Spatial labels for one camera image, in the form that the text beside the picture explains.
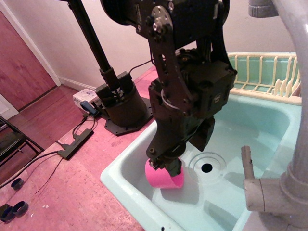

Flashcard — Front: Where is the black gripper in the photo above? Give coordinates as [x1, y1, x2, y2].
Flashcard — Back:
[146, 81, 215, 176]

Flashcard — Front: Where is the pink plastic cup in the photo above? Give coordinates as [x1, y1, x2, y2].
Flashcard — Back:
[145, 159, 184, 189]

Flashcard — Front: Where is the light green sink basin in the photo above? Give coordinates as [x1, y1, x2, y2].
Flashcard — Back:
[101, 89, 301, 231]

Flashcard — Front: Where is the black USB hub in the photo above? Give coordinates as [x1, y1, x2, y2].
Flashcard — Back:
[57, 128, 94, 161]

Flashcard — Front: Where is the blue adapter plug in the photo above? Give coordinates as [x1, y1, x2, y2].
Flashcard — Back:
[80, 101, 99, 116]

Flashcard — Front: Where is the white cardboard box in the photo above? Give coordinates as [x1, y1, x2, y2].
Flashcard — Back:
[73, 89, 99, 109]

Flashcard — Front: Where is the grey PVC pipe faucet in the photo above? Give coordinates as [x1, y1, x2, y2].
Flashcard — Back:
[237, 0, 308, 231]

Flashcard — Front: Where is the cream dish drying rack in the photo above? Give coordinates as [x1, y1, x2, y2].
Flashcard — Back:
[228, 52, 301, 98]

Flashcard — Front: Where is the black metal chair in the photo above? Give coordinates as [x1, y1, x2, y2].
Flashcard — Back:
[0, 116, 45, 166]

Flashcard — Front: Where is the red wooden door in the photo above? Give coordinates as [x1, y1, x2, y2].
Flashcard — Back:
[0, 13, 56, 111]

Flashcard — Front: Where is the thin black wire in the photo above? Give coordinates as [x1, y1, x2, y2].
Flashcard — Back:
[35, 157, 64, 194]

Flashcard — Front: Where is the grey braided cable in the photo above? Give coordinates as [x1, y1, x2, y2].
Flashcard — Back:
[0, 151, 60, 190]

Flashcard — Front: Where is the black tape ring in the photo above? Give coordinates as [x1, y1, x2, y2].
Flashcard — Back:
[11, 178, 25, 191]
[0, 204, 15, 223]
[12, 201, 29, 217]

